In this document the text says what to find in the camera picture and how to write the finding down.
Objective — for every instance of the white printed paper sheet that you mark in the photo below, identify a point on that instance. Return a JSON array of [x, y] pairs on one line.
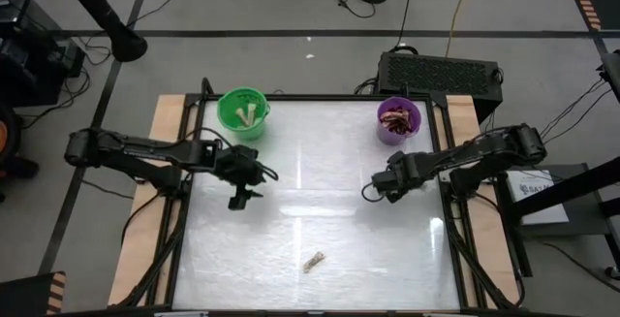
[[542, 205]]

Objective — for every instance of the black perforated computer tower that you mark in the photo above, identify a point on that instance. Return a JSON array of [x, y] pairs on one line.
[[436, 74]]

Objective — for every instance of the black device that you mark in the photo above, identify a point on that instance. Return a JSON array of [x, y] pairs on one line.
[[612, 74]]

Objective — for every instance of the black stand with base plate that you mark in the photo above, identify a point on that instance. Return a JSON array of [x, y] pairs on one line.
[[581, 186]]

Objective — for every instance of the purple plastic bucket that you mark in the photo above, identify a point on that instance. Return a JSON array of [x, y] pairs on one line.
[[387, 138]]

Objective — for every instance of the black metal table frame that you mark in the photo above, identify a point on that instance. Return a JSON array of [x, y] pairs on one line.
[[315, 97]]

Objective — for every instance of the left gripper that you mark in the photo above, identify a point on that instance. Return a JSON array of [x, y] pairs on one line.
[[237, 167]]

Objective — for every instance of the black equipment rack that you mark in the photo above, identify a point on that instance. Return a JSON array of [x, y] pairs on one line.
[[29, 65]]

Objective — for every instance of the green plastic bucket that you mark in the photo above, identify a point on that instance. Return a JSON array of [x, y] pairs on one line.
[[230, 108]]

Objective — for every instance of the orange and black object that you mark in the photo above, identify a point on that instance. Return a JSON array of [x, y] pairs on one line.
[[9, 137]]

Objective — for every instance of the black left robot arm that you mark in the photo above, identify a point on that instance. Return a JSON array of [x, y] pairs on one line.
[[145, 149]]

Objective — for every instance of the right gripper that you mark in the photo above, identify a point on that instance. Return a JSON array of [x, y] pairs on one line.
[[399, 176]]

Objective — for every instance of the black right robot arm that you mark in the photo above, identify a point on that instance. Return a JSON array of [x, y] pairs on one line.
[[484, 149]]

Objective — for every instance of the black pole with round base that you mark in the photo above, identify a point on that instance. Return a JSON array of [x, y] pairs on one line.
[[97, 2]]

